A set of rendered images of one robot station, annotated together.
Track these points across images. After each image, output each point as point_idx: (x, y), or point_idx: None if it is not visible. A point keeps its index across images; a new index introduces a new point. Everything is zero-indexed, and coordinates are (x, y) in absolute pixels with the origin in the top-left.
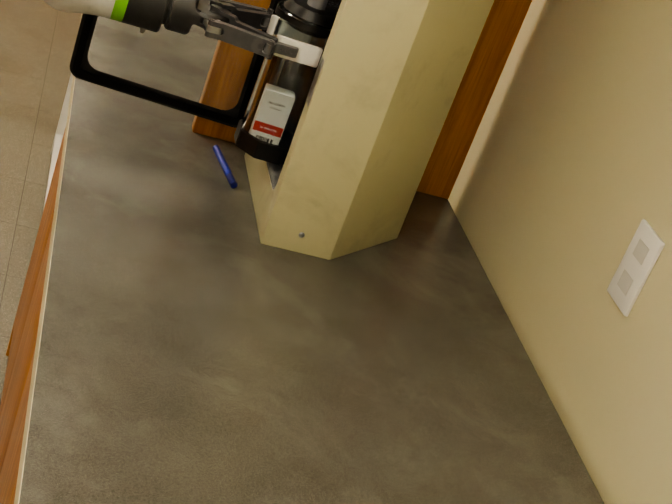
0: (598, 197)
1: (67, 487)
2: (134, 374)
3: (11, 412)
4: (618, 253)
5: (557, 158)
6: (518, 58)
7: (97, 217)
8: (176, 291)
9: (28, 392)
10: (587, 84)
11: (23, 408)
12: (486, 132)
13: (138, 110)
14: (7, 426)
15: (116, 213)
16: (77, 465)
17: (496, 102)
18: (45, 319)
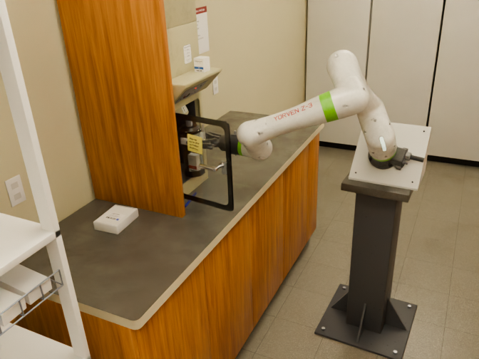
0: None
1: (297, 141)
2: (273, 153)
3: (241, 302)
4: None
5: None
6: (80, 142)
7: (255, 181)
8: (249, 166)
9: (260, 238)
10: None
11: (259, 246)
12: (85, 172)
13: (200, 222)
14: (241, 308)
15: (248, 183)
16: (294, 143)
17: (81, 162)
18: (286, 161)
